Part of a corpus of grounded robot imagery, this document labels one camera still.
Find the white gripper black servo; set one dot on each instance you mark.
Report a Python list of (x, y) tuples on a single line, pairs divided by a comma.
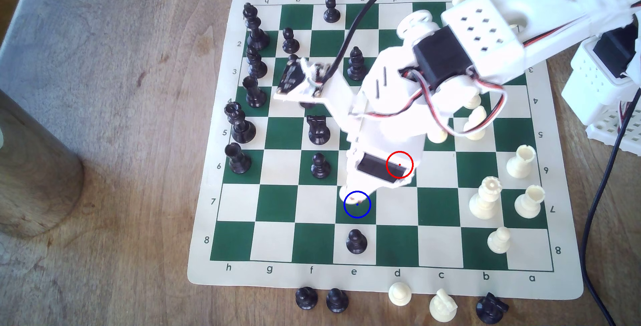
[(379, 168)]

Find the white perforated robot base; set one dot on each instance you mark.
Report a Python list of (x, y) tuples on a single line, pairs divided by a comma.
[(616, 135)]

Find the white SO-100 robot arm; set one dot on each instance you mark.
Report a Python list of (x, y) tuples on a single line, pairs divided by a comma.
[(551, 0)]

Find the green and white chess mat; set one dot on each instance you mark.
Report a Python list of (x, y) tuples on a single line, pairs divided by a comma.
[(280, 205)]

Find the black pawn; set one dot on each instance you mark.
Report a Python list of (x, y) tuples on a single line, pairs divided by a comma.
[(306, 298), (337, 300), (331, 10), (290, 41), (320, 165), (294, 58), (356, 242)]

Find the black knight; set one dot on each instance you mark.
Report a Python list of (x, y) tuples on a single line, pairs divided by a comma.
[(492, 308), (318, 130)]

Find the white queen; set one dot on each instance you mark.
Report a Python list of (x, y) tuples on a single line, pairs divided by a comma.
[(484, 198)]

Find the black bishop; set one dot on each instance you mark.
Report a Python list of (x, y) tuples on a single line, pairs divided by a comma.
[(256, 63), (356, 64)]

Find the white bishop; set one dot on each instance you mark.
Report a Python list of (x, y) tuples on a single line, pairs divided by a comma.
[(475, 120)]

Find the black queen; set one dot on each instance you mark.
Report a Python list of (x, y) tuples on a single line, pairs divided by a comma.
[(240, 124)]

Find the white knight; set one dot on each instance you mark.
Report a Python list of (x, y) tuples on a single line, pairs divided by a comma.
[(443, 306)]

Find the white rook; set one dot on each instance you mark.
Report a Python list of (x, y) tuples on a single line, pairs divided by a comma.
[(521, 161), (530, 202)]

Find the black king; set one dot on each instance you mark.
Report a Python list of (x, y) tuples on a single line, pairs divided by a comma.
[(255, 28)]

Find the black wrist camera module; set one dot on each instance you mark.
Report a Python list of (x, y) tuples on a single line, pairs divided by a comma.
[(289, 78)]

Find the wooden cylindrical post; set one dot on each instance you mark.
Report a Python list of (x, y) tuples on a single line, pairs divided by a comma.
[(35, 175)]

